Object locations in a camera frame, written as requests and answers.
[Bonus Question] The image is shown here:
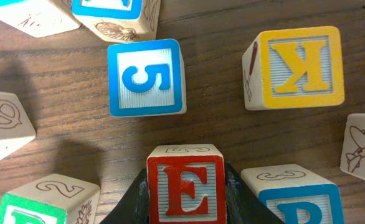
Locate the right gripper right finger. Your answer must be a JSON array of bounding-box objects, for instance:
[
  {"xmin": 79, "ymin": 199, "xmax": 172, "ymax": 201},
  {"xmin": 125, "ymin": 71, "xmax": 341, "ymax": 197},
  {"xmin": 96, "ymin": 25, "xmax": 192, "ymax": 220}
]
[{"xmin": 224, "ymin": 162, "xmax": 284, "ymax": 224}]

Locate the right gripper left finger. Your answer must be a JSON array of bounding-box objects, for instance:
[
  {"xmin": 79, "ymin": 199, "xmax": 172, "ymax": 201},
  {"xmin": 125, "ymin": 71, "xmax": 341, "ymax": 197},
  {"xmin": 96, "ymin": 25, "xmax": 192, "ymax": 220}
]
[{"xmin": 100, "ymin": 169, "xmax": 149, "ymax": 224}]

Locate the red E block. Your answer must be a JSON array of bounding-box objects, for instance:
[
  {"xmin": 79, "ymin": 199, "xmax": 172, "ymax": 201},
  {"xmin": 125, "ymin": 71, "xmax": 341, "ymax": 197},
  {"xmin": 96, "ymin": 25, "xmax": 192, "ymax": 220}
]
[{"xmin": 146, "ymin": 144, "xmax": 227, "ymax": 223}]

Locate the blue P block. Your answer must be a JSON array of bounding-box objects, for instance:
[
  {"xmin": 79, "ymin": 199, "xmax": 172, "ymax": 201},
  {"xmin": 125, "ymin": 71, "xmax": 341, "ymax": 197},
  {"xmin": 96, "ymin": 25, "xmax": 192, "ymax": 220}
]
[{"xmin": 240, "ymin": 164, "xmax": 344, "ymax": 224}]

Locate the green B block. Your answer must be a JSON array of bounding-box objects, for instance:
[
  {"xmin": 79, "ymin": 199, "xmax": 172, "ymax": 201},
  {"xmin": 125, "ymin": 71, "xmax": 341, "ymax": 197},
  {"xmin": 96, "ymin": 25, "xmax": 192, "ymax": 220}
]
[{"xmin": 0, "ymin": 174, "xmax": 100, "ymax": 224}]

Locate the green J block right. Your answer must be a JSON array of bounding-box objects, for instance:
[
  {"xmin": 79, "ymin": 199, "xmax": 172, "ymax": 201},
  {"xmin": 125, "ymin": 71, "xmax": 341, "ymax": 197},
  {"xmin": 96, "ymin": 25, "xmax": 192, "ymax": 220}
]
[{"xmin": 340, "ymin": 113, "xmax": 365, "ymax": 180}]

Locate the blue 5 block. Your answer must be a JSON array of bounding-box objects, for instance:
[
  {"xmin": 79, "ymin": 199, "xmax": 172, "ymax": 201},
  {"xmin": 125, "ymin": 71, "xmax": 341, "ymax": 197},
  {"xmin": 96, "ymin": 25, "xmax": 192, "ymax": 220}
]
[{"xmin": 107, "ymin": 39, "xmax": 187, "ymax": 118}]

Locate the blue L block middle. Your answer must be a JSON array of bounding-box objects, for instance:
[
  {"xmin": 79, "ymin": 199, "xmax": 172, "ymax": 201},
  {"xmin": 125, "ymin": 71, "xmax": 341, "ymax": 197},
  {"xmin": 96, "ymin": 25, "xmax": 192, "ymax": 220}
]
[{"xmin": 0, "ymin": 91, "xmax": 36, "ymax": 160}]

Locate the yellow K block right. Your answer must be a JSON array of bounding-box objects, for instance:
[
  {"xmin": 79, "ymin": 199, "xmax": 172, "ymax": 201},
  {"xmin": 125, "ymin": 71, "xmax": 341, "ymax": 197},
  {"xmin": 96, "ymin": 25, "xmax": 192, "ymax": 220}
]
[{"xmin": 242, "ymin": 26, "xmax": 345, "ymax": 111}]

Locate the blue D block right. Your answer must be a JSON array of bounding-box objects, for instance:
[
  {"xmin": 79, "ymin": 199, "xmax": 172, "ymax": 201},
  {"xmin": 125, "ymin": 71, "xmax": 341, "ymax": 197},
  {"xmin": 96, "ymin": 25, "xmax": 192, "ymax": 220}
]
[{"xmin": 71, "ymin": 0, "xmax": 161, "ymax": 43}]

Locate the blue d block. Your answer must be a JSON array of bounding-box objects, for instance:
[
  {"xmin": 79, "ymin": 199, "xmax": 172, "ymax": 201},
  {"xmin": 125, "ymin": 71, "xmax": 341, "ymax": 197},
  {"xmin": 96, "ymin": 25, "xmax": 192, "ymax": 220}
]
[
  {"xmin": 71, "ymin": 0, "xmax": 161, "ymax": 43},
  {"xmin": 0, "ymin": 0, "xmax": 81, "ymax": 38}
]

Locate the blue D block left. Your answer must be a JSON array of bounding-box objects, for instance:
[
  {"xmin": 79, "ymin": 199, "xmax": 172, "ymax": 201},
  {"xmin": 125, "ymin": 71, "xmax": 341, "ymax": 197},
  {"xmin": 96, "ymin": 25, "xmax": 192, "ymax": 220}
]
[{"xmin": 0, "ymin": 0, "xmax": 81, "ymax": 38}]

